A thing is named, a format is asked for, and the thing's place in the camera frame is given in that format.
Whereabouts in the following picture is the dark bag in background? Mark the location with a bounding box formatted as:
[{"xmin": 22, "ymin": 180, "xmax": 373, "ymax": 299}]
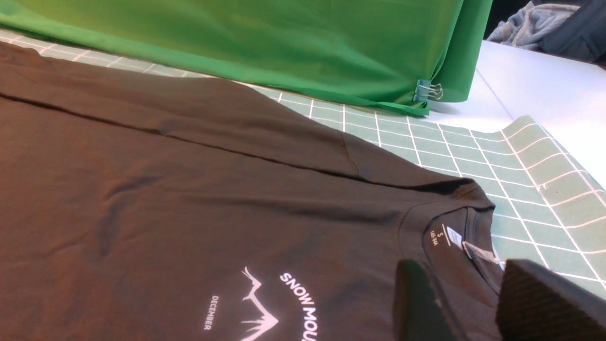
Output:
[{"xmin": 533, "ymin": 0, "xmax": 606, "ymax": 68}]

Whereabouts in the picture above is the green backdrop cloth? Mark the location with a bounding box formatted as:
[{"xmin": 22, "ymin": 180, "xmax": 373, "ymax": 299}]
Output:
[{"xmin": 1, "ymin": 0, "xmax": 493, "ymax": 117}]

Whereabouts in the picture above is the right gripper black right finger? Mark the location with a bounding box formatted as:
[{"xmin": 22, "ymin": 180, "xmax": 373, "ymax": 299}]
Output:
[{"xmin": 496, "ymin": 259, "xmax": 606, "ymax": 341}]

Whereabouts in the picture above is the green grid cutting mat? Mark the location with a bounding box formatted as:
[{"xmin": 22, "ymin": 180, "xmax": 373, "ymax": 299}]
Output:
[{"xmin": 1, "ymin": 29, "xmax": 605, "ymax": 296}]

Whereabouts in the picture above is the metal binder clip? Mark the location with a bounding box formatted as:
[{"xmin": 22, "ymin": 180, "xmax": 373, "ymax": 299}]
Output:
[{"xmin": 413, "ymin": 80, "xmax": 444, "ymax": 103}]

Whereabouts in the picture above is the gray crumpled cloth in background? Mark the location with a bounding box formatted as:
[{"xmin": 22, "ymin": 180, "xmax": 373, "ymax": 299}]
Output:
[{"xmin": 485, "ymin": 0, "xmax": 581, "ymax": 51}]

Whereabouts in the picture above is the dark gray long-sleeve shirt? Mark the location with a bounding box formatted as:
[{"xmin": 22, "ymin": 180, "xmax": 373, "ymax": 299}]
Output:
[{"xmin": 0, "ymin": 48, "xmax": 502, "ymax": 341}]

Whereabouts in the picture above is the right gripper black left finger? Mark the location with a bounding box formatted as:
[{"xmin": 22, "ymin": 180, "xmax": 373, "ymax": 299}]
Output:
[{"xmin": 392, "ymin": 260, "xmax": 468, "ymax": 341}]

